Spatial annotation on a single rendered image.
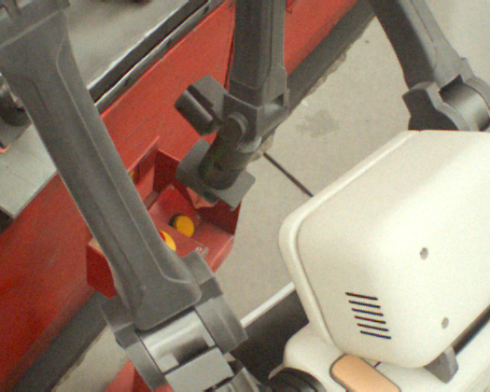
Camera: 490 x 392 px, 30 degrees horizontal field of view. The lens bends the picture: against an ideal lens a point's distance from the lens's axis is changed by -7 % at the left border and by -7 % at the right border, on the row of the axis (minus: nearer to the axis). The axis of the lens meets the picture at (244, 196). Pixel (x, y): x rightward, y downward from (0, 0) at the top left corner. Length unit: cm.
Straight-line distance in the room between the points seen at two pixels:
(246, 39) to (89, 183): 55
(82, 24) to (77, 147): 97
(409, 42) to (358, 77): 184
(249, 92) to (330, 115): 153
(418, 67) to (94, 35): 72
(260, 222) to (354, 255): 171
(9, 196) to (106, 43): 45
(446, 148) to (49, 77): 38
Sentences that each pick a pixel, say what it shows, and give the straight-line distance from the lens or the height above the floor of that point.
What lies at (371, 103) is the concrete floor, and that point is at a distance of 283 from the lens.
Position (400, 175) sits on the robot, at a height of 136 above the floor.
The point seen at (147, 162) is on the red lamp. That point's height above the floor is 81.
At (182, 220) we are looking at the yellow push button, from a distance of 155.
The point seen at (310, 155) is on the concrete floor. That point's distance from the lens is 264.
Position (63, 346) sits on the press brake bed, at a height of 5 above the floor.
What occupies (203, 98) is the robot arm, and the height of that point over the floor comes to 102.
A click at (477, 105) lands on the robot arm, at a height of 127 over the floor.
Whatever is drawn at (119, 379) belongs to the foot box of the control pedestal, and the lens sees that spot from 208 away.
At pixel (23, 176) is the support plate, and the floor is 100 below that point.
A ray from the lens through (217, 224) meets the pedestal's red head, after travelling 158.
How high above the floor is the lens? 199
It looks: 52 degrees down
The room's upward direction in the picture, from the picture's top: 12 degrees clockwise
